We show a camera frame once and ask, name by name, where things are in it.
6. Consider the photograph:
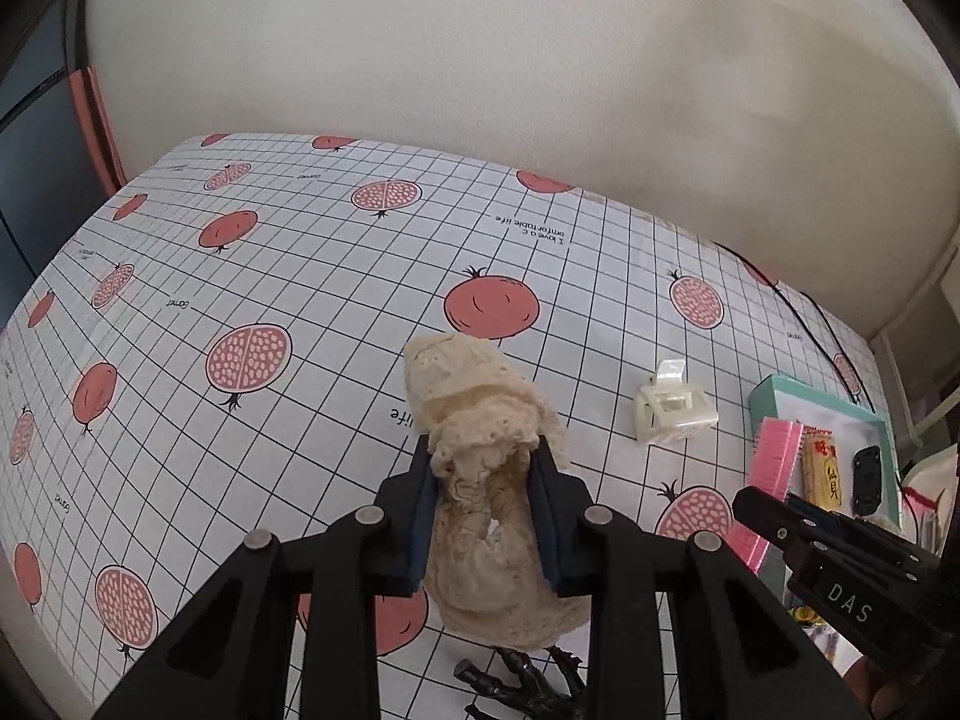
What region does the beige lace cloth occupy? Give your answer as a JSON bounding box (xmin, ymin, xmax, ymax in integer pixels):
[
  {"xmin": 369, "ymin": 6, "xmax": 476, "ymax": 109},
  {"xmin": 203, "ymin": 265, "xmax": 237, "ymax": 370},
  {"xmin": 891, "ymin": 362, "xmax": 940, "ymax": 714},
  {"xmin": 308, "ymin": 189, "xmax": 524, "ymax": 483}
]
[{"xmin": 404, "ymin": 333, "xmax": 590, "ymax": 652}]

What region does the rice cracker snack packet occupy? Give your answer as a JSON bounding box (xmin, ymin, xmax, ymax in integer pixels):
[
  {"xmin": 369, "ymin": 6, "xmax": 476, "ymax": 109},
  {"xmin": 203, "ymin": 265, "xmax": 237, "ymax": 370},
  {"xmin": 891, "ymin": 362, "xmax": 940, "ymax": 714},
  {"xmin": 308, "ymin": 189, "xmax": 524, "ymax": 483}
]
[{"xmin": 800, "ymin": 426, "xmax": 843, "ymax": 512}]

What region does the pink comb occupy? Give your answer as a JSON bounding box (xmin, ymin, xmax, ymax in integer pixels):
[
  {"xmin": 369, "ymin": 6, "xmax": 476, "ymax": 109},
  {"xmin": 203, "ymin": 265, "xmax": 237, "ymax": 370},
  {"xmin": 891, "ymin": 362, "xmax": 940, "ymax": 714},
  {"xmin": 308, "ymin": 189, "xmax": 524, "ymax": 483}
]
[{"xmin": 727, "ymin": 416, "xmax": 804, "ymax": 574}]

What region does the cotton swab plastic bag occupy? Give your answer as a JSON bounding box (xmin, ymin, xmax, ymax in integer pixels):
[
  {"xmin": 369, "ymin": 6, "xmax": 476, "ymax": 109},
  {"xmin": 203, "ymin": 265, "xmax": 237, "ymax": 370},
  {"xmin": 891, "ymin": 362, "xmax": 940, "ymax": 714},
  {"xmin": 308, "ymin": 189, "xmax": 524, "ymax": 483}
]
[{"xmin": 900, "ymin": 445, "xmax": 958, "ymax": 556}]

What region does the person's right hand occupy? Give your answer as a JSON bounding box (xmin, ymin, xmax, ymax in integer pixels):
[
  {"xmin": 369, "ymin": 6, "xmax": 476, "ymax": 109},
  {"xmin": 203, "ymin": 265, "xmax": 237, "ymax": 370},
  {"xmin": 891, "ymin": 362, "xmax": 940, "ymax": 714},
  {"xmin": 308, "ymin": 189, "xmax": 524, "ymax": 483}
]
[{"xmin": 843, "ymin": 656, "xmax": 937, "ymax": 720}]

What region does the cream hair claw clip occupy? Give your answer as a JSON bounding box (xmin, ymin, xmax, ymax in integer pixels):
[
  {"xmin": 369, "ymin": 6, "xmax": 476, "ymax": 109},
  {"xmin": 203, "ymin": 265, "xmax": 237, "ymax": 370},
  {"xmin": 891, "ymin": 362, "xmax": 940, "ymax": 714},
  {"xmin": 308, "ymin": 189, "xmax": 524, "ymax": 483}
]
[{"xmin": 635, "ymin": 359, "xmax": 719, "ymax": 444}]

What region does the teal shallow box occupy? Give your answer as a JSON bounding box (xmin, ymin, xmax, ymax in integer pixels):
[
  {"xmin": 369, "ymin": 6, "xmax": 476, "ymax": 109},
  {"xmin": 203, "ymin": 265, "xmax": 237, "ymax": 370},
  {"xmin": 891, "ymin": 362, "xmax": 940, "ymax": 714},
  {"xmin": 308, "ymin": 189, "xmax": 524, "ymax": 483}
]
[{"xmin": 747, "ymin": 374, "xmax": 901, "ymax": 528}]

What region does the pomegranate grid tablecloth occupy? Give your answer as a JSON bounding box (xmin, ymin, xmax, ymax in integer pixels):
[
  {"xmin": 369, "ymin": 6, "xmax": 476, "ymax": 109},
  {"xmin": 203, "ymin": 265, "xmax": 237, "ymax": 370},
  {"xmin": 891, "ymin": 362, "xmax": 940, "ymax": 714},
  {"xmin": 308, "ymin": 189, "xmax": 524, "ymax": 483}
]
[{"xmin": 2, "ymin": 133, "xmax": 889, "ymax": 718}]

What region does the black cable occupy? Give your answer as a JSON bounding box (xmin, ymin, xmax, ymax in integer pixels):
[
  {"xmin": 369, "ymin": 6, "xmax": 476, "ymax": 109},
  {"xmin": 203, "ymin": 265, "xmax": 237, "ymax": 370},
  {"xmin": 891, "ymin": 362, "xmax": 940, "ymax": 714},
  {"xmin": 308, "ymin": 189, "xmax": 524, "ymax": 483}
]
[{"xmin": 711, "ymin": 239, "xmax": 879, "ymax": 415}]

